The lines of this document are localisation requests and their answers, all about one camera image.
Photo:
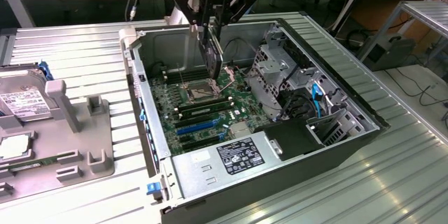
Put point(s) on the GPU card with black cooler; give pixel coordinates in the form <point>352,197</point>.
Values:
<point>213,58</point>

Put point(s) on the silver metal disk bay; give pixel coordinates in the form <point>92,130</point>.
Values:
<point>269,66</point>

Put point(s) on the thin metal locking lever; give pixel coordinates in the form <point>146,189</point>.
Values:
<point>181,75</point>
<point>226,87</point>

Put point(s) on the metal socket cover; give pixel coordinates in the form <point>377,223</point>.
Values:
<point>229,77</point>

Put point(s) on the CPU socket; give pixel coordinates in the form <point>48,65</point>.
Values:
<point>201,93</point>

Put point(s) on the green motherboard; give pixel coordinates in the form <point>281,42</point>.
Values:
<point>241,98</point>

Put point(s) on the green RAM stick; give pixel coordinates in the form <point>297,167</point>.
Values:
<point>209,108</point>
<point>30,165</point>

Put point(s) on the black floor device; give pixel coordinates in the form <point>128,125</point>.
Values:
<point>392,53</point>

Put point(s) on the black expansion slot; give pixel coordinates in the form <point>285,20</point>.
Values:
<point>201,142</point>
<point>193,123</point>

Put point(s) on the small silver heat sink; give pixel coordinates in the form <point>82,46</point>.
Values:
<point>240,128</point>

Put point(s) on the blue expansion slot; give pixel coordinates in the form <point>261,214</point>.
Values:
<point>196,128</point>

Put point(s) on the perforated metal disk bay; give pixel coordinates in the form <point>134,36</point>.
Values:
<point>336,129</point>

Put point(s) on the hard disk with white label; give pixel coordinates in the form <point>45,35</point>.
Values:
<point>20,103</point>

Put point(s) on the open black PC case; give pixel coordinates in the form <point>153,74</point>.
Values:
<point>314,161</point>

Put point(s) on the silver power supply with label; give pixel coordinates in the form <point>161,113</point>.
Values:
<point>196,176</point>

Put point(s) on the grey parts rack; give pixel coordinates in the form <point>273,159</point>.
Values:
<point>45,150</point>

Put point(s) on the blue case latch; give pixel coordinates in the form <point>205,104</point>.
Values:
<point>150,188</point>

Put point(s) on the silver CPU chip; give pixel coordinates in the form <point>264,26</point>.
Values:
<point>13,146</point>

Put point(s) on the blue disk bracket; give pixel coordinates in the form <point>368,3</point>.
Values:
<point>42,70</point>

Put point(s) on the aluminium frame stand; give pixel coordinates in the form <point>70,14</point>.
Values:
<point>422,11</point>

